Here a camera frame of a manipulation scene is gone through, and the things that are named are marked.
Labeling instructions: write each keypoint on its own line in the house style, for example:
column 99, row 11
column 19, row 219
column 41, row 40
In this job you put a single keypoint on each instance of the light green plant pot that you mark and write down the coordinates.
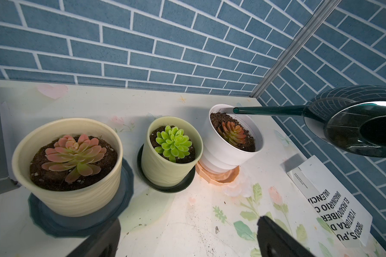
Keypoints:
column 159, row 170

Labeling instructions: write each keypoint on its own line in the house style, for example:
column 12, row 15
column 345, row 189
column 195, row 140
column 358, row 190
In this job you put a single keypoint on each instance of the cream ribbed plant pot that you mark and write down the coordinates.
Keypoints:
column 87, row 194

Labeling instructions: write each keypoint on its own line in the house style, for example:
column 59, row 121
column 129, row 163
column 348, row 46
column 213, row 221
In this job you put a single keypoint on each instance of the white printed paper sheet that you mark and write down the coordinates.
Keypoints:
column 337, row 207

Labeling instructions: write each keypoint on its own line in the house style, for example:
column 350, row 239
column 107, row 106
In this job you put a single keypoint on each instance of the pink green succulent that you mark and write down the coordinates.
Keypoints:
column 78, row 157

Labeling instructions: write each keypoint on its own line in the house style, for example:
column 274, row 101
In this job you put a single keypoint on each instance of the dark green watering can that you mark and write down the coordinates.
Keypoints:
column 351, row 118

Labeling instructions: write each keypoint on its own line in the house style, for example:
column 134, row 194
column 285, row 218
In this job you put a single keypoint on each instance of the aluminium right corner post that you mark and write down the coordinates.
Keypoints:
column 319, row 16

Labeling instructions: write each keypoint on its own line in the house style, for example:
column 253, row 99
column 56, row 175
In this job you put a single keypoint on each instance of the bright green succulent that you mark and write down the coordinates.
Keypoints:
column 172, row 144

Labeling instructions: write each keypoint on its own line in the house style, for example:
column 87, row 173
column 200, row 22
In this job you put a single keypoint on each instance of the terracotta pink pot saucer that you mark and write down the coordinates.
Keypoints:
column 218, row 179

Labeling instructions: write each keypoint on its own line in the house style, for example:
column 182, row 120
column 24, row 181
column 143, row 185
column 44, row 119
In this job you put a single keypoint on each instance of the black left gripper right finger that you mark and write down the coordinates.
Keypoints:
column 274, row 241

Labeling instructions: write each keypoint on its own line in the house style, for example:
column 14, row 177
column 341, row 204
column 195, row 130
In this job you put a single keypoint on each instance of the blue grey pot saucer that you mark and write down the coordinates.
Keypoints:
column 60, row 226

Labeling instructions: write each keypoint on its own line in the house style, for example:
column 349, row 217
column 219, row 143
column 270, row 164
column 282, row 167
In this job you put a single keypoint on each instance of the white plant pot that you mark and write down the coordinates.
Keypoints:
column 219, row 155

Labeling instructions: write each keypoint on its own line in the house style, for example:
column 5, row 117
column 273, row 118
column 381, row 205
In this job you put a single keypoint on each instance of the dark green round saucer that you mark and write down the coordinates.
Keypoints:
column 187, row 180

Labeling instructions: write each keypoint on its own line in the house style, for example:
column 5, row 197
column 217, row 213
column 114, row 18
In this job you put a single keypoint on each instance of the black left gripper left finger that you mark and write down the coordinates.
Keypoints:
column 103, row 243

